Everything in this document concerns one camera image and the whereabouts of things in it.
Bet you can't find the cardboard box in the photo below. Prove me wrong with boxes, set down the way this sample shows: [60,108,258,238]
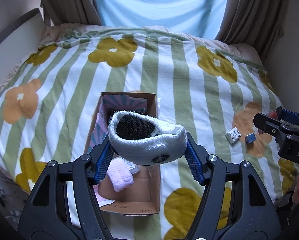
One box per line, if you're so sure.
[84,92,162,216]

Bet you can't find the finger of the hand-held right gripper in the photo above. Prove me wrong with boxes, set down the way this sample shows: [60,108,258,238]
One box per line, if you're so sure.
[254,113,286,137]
[281,109,299,130]

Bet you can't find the white and black sock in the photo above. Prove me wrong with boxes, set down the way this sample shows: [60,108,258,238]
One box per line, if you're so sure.
[108,110,185,166]

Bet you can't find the striped flower blanket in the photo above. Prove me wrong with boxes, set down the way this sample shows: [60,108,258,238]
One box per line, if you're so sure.
[0,29,299,240]

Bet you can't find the brown curtain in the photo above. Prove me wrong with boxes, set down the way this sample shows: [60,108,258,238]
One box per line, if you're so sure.
[214,0,290,58]
[37,0,102,28]

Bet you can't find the grey blue small box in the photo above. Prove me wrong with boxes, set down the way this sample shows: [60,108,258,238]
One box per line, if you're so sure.
[245,132,257,145]

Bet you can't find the white patterned small box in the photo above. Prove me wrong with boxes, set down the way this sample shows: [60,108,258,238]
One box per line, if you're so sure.
[225,127,242,145]

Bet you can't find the clear plastic case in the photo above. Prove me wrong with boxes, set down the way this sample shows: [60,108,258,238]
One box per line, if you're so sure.
[126,164,141,175]

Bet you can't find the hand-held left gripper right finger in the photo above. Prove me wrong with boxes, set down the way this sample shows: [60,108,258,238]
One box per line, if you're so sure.
[184,131,282,240]

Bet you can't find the pink towel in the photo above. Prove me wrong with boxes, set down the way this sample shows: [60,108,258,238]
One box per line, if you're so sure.
[107,164,134,192]

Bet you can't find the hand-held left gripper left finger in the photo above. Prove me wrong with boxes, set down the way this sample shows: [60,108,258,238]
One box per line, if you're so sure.
[18,132,115,240]

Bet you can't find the floor fan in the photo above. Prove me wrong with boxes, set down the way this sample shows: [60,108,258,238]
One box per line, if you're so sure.
[0,175,35,222]

